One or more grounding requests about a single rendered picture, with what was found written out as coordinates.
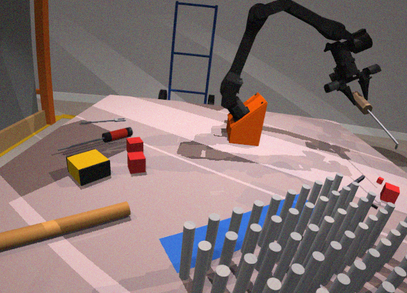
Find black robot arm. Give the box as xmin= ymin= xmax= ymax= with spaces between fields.
xmin=220 ymin=0 xmax=373 ymax=122

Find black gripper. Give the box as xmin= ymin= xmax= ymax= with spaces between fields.
xmin=324 ymin=56 xmax=381 ymax=106

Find red-handled screwdriver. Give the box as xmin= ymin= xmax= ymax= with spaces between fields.
xmin=57 ymin=127 xmax=132 ymax=151

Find blue flat strip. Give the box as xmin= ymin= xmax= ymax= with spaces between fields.
xmin=159 ymin=194 xmax=299 ymax=273

